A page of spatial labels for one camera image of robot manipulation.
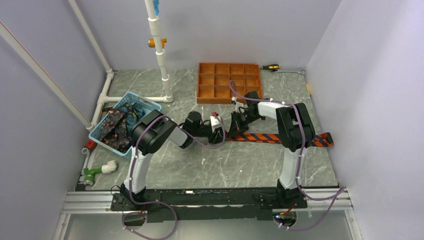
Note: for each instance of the orange navy striped tie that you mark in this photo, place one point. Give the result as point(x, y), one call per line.
point(322, 140)

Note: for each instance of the orange black screwdriver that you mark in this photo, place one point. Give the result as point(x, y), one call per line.
point(271, 67)

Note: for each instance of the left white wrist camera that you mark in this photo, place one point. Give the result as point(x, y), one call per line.
point(216, 121)

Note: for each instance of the silver wrench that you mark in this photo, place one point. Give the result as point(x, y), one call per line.
point(294, 71)

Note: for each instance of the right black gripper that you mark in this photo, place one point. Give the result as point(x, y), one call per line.
point(236, 128)

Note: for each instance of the white pvc pipe stand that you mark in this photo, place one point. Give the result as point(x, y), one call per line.
point(155, 29)

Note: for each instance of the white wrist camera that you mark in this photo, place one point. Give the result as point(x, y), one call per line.
point(216, 121)
point(239, 105)

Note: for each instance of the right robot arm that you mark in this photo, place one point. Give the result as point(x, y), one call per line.
point(295, 132)

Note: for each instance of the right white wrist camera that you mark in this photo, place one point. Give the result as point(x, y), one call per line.
point(239, 105)

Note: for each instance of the white diagonal wall pipe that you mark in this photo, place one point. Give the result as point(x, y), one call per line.
point(23, 53)

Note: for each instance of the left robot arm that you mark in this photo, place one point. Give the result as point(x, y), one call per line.
point(150, 133)

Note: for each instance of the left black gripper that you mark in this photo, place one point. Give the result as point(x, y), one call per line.
point(217, 137)

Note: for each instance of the brown compartment tray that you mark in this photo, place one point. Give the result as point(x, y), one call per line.
point(213, 85)

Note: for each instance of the dark patterned ties pile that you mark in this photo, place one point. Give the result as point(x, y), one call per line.
point(115, 128)

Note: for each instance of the green white pipe fitting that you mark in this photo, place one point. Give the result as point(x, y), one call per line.
point(89, 174)

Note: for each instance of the blue plastic basket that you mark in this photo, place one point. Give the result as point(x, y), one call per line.
point(131, 98)

